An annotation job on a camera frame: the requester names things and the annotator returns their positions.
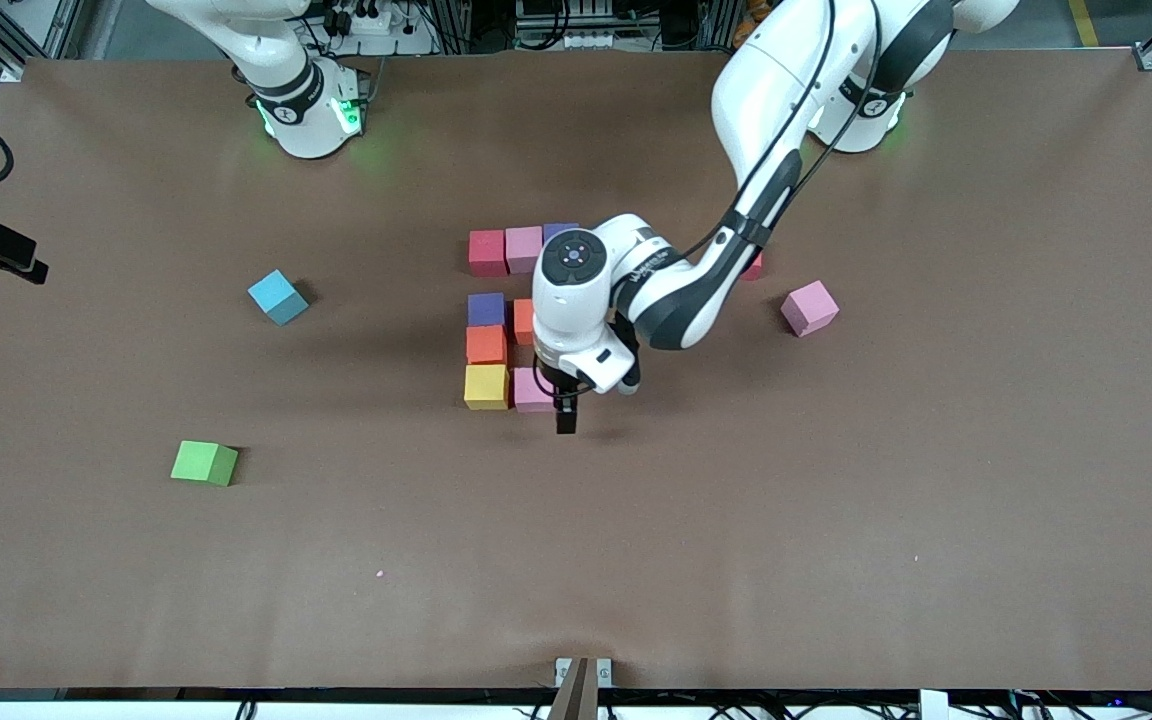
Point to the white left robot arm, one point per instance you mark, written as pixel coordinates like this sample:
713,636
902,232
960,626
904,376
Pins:
766,100

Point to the small metal bracket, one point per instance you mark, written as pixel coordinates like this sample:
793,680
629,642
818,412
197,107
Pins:
603,672

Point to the white electronics box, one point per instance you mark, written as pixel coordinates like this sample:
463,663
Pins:
576,40

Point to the red foam cube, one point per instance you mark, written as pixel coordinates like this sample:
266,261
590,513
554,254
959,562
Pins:
756,268
487,252

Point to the orange foam cube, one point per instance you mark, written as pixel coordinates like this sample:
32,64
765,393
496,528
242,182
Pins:
523,322
486,345

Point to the pink foam cube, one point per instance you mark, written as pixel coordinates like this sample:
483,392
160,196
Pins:
524,249
809,307
531,392

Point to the cyan foam cube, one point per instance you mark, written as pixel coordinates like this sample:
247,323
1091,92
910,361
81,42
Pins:
277,296

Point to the purple foam cube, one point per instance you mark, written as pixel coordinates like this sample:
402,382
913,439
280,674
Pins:
558,230
486,309

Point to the green foam cube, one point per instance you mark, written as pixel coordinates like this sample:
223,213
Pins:
201,462

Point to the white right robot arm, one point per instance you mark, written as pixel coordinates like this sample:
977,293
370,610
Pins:
286,90

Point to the yellow foam cube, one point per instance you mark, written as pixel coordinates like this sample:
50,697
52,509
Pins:
486,387

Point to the white power strip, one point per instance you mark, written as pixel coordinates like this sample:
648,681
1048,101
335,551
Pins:
373,20

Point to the orange bagged items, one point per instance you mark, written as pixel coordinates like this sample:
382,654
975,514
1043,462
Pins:
744,32

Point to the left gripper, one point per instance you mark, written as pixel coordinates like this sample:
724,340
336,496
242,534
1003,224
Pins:
564,400

